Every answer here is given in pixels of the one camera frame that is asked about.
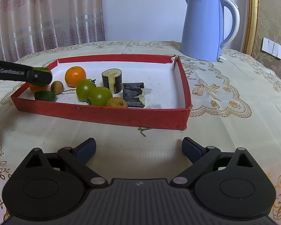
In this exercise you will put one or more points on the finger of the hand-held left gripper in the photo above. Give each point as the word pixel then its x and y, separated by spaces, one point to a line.
pixel 41 78

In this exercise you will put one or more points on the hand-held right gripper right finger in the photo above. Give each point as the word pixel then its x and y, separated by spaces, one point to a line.
pixel 190 148

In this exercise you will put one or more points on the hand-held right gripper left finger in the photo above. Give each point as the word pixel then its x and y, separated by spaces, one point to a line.
pixel 86 148

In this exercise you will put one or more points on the stubby green cucumber piece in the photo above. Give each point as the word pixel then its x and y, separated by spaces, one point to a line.
pixel 43 69

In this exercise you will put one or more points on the small orange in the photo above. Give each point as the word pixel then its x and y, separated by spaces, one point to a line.
pixel 37 89

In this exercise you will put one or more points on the long-stemmed brown longan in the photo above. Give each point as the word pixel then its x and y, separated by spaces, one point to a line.
pixel 56 87

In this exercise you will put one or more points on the large orange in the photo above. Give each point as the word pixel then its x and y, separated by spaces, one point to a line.
pixel 75 76

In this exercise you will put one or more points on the green tomato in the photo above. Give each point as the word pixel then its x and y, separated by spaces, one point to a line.
pixel 100 96
pixel 84 90

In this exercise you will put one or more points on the short-stemmed brown longan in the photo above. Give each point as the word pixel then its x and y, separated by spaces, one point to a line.
pixel 117 102

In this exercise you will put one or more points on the dark eggplant piece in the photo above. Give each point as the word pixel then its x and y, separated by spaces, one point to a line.
pixel 134 95
pixel 111 80

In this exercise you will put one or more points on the red shallow cardboard box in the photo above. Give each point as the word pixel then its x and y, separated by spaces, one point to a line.
pixel 159 82

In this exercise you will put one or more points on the loose green tomato stem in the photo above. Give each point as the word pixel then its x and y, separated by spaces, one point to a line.
pixel 144 130

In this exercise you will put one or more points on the pink patterned curtain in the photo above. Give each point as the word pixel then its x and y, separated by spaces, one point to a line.
pixel 42 16

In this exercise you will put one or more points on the blue electric kettle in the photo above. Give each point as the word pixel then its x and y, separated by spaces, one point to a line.
pixel 201 28

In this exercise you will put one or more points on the white wall switch panel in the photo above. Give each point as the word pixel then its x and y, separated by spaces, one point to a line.
pixel 272 48

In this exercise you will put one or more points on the gold wall frame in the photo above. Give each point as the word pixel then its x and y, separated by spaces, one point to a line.
pixel 251 16

